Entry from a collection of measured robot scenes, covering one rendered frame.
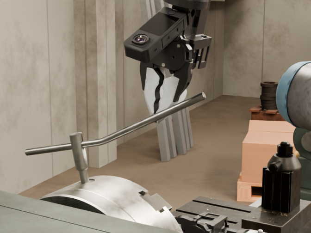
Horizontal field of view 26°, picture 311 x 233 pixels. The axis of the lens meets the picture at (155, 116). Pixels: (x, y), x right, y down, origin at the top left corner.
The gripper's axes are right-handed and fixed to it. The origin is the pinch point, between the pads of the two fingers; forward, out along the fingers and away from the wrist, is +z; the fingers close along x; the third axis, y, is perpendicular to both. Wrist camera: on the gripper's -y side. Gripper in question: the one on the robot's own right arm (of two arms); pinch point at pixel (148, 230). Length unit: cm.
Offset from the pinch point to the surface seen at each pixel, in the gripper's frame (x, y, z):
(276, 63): -64, 680, 248
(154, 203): 12.7, -15.7, -11.4
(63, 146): 21.5, -20.6, 3.8
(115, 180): 15.8, -16.8, -4.3
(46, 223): 17.7, -41.8, -10.9
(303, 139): 0, 85, -1
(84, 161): 19.2, -19.8, 0.0
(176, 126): -83, 389, 222
